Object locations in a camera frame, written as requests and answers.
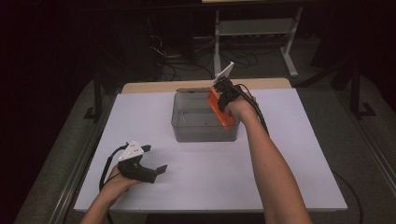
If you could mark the person's right hand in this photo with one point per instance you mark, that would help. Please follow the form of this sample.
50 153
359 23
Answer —
241 109

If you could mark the black metal stand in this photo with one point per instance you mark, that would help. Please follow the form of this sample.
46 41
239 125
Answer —
358 93
97 99

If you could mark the white metal desk frame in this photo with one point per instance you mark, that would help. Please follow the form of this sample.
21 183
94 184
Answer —
255 28

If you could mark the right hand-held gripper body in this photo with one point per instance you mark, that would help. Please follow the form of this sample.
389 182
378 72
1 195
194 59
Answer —
229 84

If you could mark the orange phone case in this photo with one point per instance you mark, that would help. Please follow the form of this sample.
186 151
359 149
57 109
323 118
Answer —
219 110

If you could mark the grey translucent plastic box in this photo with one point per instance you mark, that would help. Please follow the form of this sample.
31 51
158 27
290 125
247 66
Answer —
193 121

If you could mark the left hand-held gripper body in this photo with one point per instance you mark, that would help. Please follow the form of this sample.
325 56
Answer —
132 165

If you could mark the person's left hand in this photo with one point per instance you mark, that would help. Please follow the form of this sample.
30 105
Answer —
116 183

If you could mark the light wooden board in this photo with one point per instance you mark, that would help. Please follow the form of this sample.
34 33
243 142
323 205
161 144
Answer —
149 86

